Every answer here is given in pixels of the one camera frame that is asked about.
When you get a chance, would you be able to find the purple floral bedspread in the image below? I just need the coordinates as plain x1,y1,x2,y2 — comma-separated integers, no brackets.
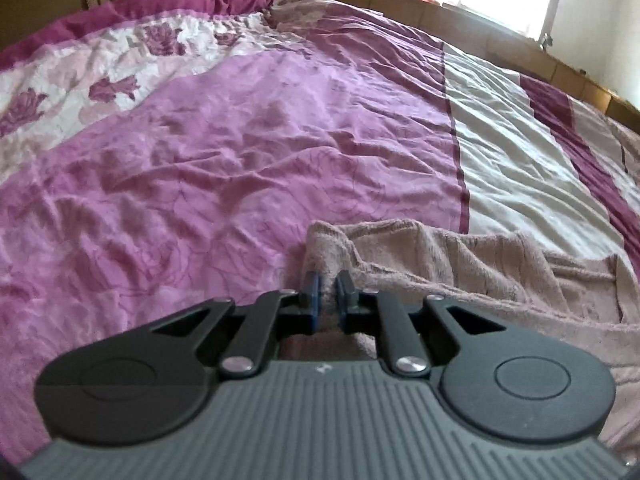
0,0,640,466

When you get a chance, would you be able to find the pink knit cardigan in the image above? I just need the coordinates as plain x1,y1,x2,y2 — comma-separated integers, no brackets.
282,218,640,461

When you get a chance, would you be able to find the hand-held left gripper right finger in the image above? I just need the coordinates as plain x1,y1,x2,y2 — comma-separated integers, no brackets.
334,269,508,378

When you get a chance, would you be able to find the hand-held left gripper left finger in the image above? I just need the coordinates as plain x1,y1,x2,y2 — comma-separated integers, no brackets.
146,270,322,379

